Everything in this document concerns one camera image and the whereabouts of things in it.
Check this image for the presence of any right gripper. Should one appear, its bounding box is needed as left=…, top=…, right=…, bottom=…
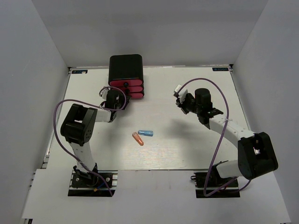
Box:
left=177, top=94, right=202, bottom=114

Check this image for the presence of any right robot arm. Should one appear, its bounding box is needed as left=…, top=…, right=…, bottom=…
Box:
left=174, top=85, right=278, bottom=186

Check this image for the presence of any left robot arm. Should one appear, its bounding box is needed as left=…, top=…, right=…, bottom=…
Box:
left=60, top=90, right=131, bottom=186

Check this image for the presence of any black drawer cabinet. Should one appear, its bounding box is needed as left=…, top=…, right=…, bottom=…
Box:
left=108, top=54, right=144, bottom=92

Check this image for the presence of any orange correction tape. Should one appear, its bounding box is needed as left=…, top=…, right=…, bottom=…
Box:
left=132, top=132, right=144, bottom=146

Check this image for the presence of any blue correction tape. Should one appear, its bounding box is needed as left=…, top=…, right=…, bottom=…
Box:
left=137, top=130, right=154, bottom=137

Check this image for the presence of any left blue table sticker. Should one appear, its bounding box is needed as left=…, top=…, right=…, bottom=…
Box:
left=71, top=70, right=88, bottom=74

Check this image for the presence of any blue table corner sticker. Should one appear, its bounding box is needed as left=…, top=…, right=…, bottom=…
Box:
left=212, top=67, right=229, bottom=71

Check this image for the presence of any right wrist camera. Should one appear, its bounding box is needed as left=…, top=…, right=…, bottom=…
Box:
left=173, top=84, right=188, bottom=101

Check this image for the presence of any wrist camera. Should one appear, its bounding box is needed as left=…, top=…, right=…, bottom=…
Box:
left=173, top=84, right=188, bottom=101
left=99, top=87, right=110, bottom=100

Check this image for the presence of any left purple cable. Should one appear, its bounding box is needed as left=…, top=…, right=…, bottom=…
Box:
left=53, top=86, right=128, bottom=196

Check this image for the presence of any purple cable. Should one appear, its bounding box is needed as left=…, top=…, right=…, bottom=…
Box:
left=176, top=78, right=252, bottom=197
left=53, top=86, right=128, bottom=196

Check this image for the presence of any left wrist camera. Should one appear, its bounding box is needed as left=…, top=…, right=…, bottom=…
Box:
left=99, top=87, right=110, bottom=100

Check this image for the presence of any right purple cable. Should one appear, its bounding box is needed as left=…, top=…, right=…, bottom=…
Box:
left=176, top=78, right=252, bottom=197

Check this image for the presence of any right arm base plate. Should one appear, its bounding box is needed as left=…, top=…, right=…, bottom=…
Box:
left=190, top=172, right=240, bottom=198

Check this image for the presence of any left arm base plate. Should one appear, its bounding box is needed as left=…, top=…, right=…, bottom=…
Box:
left=68, top=170, right=118, bottom=197

